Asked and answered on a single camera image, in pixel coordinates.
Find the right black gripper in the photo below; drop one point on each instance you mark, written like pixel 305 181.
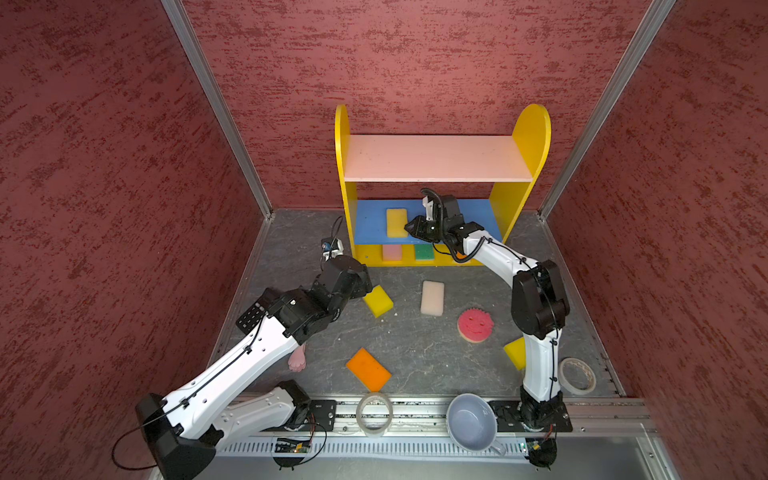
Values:
pixel 419 228

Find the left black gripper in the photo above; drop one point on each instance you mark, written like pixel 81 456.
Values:
pixel 362 284

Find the green sponge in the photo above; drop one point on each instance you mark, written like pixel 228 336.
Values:
pixel 424 253

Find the long yellow sponge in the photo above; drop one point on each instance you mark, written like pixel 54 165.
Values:
pixel 396 220

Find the small yellow square sponge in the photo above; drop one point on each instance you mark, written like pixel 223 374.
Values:
pixel 378 301

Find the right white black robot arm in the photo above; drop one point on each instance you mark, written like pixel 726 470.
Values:
pixel 539 303

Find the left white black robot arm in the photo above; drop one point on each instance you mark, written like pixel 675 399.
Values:
pixel 207 395

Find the yellow shelf pink blue boards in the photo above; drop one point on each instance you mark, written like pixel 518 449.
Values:
pixel 512 164

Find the black calculator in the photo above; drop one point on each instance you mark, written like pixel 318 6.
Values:
pixel 253 316

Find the beige white sponge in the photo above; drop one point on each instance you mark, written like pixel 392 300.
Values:
pixel 432 299

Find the orange sponge left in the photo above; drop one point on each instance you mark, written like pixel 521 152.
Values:
pixel 368 370

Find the round pink smiley sponge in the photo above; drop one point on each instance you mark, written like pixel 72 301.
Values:
pixel 475 325

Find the clear tape roll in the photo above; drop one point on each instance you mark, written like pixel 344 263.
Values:
pixel 374 414

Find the yellow sponge far right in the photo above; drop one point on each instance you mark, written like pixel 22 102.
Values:
pixel 516 352

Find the lavender mug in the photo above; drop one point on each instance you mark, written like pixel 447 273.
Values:
pixel 472 424

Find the beige masking tape roll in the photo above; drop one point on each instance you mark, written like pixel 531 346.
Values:
pixel 577 377

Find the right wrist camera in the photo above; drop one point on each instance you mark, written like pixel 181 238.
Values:
pixel 429 209

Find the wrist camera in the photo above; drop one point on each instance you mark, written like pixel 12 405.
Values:
pixel 331 247
pixel 429 209

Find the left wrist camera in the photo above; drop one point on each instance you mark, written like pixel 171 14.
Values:
pixel 331 247

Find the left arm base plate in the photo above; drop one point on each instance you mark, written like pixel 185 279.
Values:
pixel 317 413

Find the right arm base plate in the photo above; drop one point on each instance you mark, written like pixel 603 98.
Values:
pixel 509 419

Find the aluminium front rail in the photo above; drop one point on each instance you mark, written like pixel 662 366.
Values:
pixel 424 416

